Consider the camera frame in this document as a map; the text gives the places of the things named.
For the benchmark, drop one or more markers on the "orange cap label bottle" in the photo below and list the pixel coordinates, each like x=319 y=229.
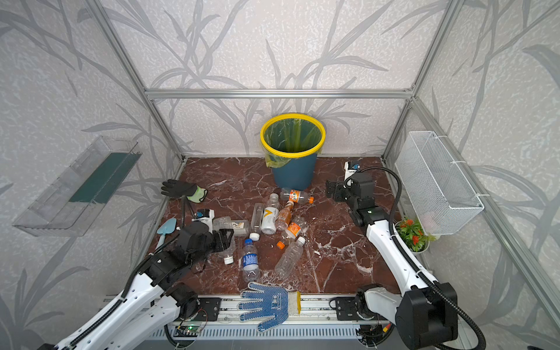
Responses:
x=297 y=226

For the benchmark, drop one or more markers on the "orange liquid bottle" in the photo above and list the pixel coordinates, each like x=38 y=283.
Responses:
x=284 y=217

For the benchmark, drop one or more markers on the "teal bin with yellow rim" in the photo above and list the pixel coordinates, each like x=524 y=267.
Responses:
x=291 y=143

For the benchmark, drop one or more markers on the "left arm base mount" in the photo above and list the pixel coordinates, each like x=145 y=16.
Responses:
x=200 y=309

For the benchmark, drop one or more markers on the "clear bottle blue label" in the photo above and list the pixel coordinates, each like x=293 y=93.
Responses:
x=250 y=264

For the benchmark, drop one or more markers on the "white wire mesh basket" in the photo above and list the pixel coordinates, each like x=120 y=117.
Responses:
x=442 y=197

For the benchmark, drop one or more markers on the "blue dotted knit glove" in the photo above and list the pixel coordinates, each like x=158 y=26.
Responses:
x=271 y=305

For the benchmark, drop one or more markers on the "clear plastic wall tray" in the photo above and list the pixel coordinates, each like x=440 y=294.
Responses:
x=70 y=205

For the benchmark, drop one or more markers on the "black green work glove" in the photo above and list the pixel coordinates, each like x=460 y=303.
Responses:
x=173 y=188

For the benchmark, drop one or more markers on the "white yellow label bottle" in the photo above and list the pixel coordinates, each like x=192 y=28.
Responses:
x=270 y=214

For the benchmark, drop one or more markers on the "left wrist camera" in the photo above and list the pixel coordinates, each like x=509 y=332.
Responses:
x=205 y=216

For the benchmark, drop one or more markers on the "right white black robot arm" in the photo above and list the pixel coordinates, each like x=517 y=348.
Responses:
x=425 y=312

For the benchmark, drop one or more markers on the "slim clear bottle white cap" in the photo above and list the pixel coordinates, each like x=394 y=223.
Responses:
x=257 y=216

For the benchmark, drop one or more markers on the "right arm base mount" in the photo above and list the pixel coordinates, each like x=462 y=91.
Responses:
x=345 y=309

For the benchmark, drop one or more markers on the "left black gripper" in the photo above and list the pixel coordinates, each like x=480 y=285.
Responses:
x=220 y=240

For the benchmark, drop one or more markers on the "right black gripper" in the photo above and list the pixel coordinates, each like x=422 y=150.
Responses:
x=340 y=191

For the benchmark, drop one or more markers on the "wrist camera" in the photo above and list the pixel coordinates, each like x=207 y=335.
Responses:
x=205 y=216
x=350 y=168

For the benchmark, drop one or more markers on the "potted plant red flowers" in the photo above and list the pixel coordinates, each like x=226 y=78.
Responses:
x=414 y=236

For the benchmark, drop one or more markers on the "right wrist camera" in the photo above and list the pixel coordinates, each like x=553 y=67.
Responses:
x=350 y=168

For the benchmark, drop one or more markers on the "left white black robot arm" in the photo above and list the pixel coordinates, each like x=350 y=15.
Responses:
x=154 y=294

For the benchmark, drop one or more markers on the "green circuit board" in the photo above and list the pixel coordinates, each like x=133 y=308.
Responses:
x=188 y=331

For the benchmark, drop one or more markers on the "orange label bottle top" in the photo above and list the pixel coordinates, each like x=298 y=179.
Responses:
x=296 y=196

